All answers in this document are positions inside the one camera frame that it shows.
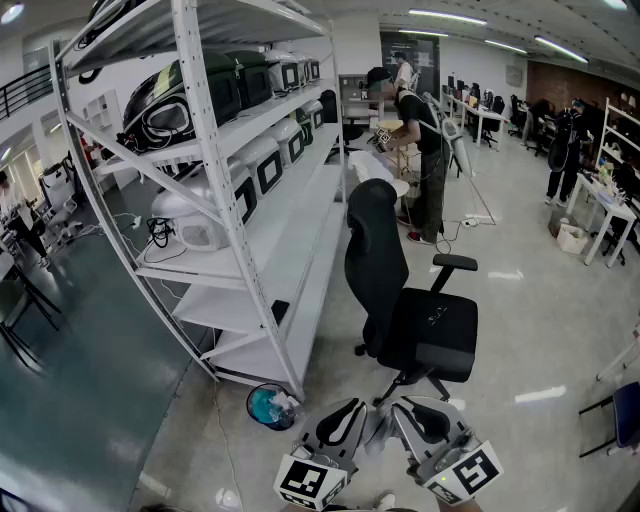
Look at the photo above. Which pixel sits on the black stair railing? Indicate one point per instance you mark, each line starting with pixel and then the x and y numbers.
pixel 22 92

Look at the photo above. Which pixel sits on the long white desk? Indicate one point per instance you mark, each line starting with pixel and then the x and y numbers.
pixel 480 117

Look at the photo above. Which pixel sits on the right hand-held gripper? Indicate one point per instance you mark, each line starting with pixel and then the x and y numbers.
pixel 467 470

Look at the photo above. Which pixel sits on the white table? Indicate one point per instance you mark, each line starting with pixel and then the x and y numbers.
pixel 607 210

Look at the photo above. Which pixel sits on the white metal shelving unit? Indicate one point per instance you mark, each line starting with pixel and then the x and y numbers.
pixel 300 215

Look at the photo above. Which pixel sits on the white cloth pile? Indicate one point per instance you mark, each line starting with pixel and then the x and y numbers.
pixel 370 167

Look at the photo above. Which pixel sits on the black helmet-shaped device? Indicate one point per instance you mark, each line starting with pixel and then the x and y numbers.
pixel 157 117

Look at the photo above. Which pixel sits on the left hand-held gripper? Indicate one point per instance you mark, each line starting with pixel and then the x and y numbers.
pixel 305 477

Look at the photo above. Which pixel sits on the person's white shoe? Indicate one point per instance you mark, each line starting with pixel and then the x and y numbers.
pixel 385 501

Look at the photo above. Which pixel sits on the blue seat chair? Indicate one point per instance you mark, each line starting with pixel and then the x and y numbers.
pixel 625 415

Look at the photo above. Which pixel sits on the black folding table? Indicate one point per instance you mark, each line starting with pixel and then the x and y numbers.
pixel 20 300

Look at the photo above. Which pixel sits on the small white boxy device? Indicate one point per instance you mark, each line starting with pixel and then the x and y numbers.
pixel 284 70
pixel 311 67

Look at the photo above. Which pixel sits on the dark green boxy device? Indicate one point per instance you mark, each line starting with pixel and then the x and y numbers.
pixel 255 77
pixel 220 87

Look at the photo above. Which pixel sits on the white open shelf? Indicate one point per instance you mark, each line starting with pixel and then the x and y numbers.
pixel 620 130

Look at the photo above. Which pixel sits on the ceiling light strip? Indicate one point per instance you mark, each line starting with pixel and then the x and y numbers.
pixel 447 17
pixel 505 47
pixel 560 48

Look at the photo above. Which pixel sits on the row of white domed devices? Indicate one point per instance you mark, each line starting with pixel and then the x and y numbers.
pixel 200 220

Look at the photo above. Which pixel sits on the black mesh bin blue bag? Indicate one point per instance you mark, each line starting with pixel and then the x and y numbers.
pixel 270 407

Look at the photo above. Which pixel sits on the light grey clothing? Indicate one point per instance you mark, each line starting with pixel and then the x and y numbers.
pixel 381 432

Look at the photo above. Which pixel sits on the black office chair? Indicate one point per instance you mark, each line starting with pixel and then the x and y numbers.
pixel 380 260

